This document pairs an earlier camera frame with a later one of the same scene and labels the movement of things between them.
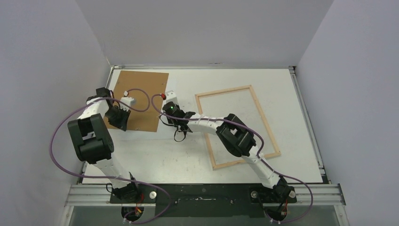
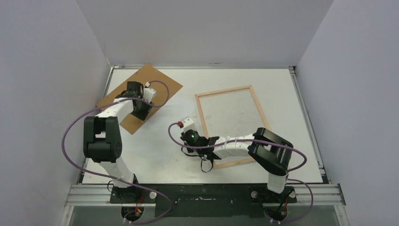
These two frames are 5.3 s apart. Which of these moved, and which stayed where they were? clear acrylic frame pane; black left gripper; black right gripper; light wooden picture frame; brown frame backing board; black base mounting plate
Moved: black left gripper; black right gripper; brown frame backing board
Stayed: light wooden picture frame; black base mounting plate; clear acrylic frame pane
